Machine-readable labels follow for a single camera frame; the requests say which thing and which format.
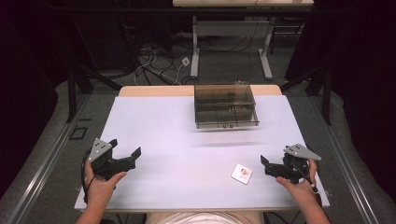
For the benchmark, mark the white metal frame desk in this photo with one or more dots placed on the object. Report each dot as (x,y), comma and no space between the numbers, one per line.
(230,29)

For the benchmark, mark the black metal stand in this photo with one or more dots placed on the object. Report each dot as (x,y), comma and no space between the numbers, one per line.
(326,102)
(72,99)

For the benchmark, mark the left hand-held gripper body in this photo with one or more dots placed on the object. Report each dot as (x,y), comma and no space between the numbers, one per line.
(99,150)

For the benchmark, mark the dark curtain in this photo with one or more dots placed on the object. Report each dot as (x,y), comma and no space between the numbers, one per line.
(364,77)
(28,77)

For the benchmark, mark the person's light shirt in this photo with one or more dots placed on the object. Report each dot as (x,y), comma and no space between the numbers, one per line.
(205,218)

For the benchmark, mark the person's left hand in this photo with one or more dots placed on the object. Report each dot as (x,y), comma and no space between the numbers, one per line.
(99,188)

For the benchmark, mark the clear brown drawer box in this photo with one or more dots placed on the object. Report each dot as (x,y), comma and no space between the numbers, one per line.
(225,105)

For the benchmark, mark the person's right hand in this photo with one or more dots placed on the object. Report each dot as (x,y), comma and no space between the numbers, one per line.
(300,191)

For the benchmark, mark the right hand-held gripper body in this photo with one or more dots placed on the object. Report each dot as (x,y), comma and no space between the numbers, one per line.
(295,169)

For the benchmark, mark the white power adapter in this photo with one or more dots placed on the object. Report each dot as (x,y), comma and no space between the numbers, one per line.
(185,61)

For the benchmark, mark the white square picture card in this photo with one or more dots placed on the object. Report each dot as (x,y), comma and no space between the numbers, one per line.
(242,174)

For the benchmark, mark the metal floor rail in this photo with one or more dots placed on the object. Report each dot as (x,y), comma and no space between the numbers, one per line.
(348,168)
(43,161)

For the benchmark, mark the white table cover sheet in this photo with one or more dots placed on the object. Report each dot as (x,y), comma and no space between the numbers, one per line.
(186,161)

